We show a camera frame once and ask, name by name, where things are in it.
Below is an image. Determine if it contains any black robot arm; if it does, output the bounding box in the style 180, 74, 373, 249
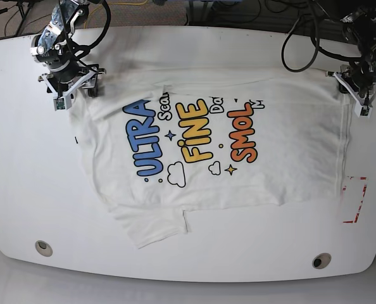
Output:
337, 1, 376, 96
30, 1, 99, 99

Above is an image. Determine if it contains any right table cable grommet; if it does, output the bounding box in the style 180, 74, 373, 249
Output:
312, 253, 332, 270

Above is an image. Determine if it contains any left table cable grommet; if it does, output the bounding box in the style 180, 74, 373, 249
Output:
35, 241, 53, 257

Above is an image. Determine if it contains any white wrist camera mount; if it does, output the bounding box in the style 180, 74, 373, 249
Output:
38, 64, 106, 111
325, 65, 376, 118

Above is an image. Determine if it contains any table cable grommet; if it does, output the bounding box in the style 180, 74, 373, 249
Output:
35, 241, 53, 257
312, 253, 332, 270

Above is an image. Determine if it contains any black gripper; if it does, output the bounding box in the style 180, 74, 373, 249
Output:
48, 65, 99, 97
337, 61, 376, 95

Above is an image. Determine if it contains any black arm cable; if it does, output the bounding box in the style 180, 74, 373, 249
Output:
281, 0, 366, 73
66, 0, 112, 61

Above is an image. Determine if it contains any black tripod stand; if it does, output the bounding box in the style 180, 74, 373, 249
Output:
14, 0, 40, 37

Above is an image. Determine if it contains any yellow cable on floor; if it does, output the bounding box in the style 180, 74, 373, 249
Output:
84, 0, 148, 29

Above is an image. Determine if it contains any white printed t-shirt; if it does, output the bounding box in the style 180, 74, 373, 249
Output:
70, 69, 353, 248

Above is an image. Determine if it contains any red tape rectangle marking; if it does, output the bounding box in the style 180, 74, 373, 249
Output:
338, 176, 368, 224

